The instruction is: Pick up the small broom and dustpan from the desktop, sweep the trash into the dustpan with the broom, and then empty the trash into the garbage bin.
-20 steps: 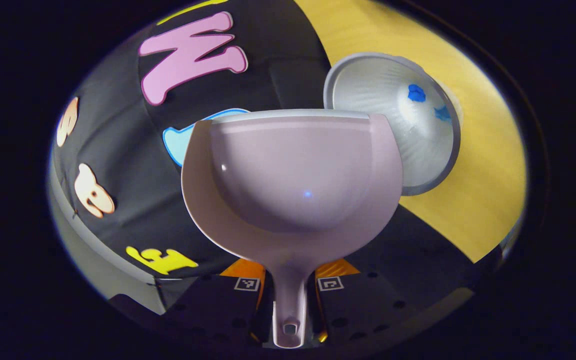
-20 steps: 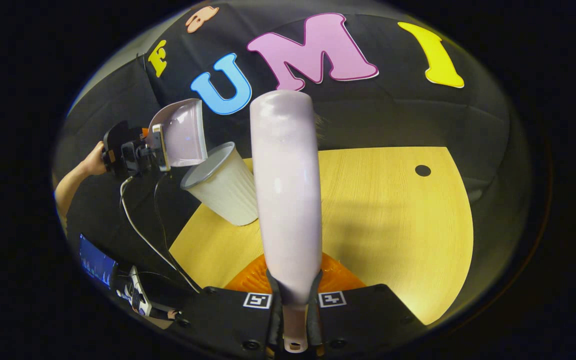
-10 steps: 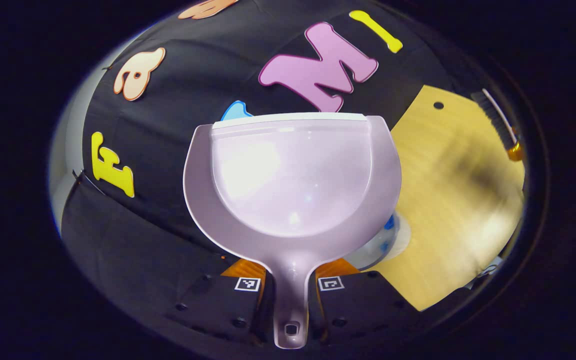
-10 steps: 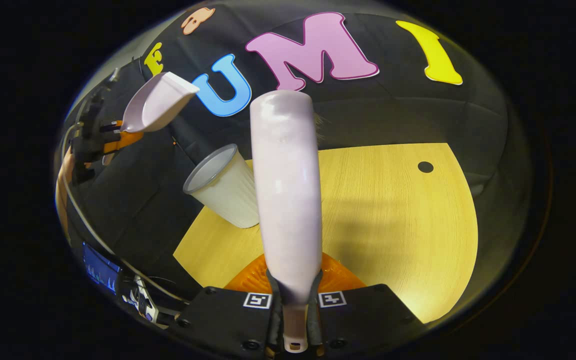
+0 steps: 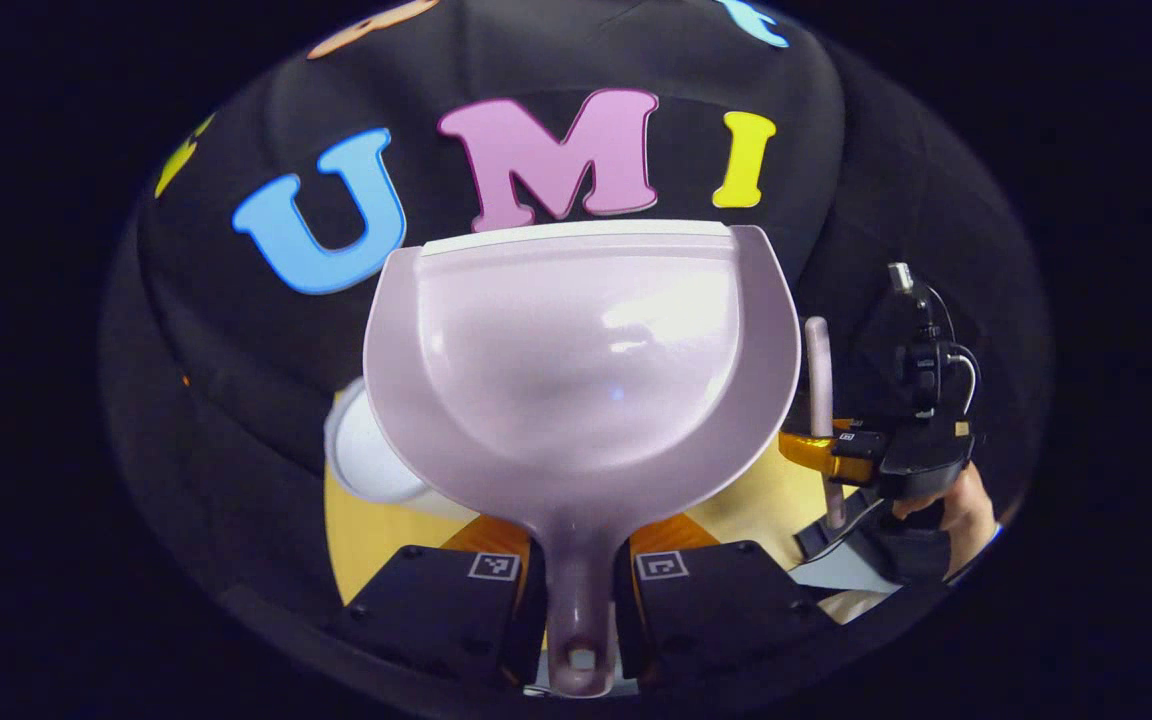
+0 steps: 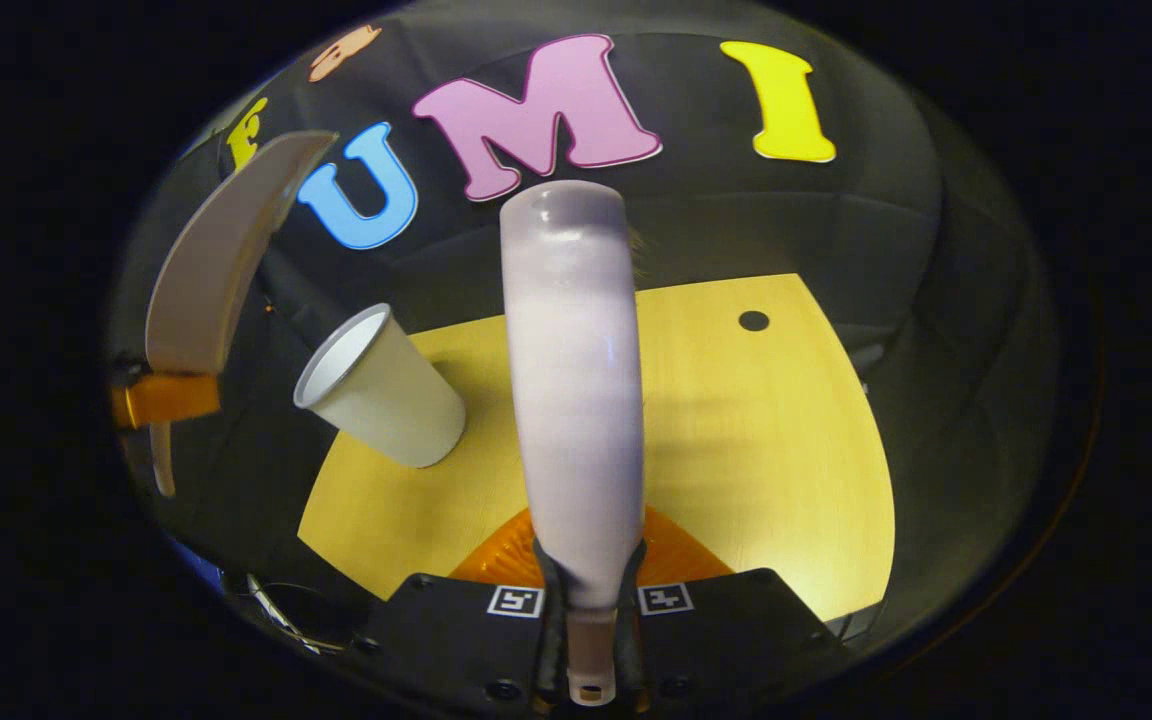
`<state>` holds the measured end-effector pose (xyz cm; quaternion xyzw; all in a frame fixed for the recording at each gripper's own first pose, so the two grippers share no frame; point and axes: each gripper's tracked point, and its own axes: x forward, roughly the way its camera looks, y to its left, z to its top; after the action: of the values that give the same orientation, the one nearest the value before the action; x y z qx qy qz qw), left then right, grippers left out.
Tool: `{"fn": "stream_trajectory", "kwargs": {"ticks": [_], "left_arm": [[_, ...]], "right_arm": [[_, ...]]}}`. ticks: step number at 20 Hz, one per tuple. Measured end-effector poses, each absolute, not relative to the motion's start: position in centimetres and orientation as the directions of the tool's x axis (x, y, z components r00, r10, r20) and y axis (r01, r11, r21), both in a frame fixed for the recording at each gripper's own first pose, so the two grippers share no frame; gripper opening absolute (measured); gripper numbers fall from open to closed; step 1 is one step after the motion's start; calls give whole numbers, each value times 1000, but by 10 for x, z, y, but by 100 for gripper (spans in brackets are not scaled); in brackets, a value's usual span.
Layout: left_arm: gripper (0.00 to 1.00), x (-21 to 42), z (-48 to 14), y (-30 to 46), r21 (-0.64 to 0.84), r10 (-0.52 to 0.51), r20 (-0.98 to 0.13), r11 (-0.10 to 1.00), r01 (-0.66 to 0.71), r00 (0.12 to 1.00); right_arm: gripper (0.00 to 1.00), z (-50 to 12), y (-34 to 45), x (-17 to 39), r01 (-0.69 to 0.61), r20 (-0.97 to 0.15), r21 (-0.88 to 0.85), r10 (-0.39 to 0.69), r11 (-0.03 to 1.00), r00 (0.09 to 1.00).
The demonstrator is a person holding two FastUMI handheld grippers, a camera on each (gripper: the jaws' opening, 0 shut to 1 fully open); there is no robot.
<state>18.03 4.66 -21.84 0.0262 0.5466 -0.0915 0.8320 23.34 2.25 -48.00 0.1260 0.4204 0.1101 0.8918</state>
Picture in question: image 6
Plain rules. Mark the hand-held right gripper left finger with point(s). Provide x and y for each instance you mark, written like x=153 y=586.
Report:
x=446 y=630

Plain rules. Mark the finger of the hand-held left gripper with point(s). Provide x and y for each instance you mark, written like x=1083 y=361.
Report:
x=171 y=398

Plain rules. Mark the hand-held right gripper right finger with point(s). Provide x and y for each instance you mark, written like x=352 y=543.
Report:
x=736 y=630

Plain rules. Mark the pale pink dustpan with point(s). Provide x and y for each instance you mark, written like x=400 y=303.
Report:
x=216 y=260

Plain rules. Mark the white garbage bin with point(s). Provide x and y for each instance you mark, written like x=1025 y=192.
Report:
x=396 y=400

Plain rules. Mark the pale pink small broom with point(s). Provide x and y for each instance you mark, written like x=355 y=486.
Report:
x=571 y=380

